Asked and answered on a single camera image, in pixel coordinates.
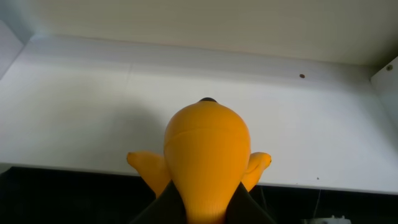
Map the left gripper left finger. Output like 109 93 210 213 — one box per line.
129 179 188 224

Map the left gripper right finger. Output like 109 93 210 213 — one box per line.
224 182 277 224

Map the yellow rubber duck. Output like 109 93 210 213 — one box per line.
126 97 272 224

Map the white shelf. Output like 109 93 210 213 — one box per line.
0 0 398 195

